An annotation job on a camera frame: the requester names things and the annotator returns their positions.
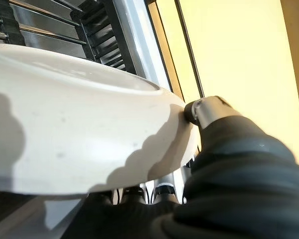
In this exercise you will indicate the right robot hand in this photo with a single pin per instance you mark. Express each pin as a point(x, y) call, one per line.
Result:
point(239, 186)

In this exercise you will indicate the small beige plate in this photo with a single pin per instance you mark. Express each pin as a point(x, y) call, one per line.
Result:
point(77, 129)

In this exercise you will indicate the black dish drying rack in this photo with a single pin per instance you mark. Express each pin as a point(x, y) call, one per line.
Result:
point(52, 27)

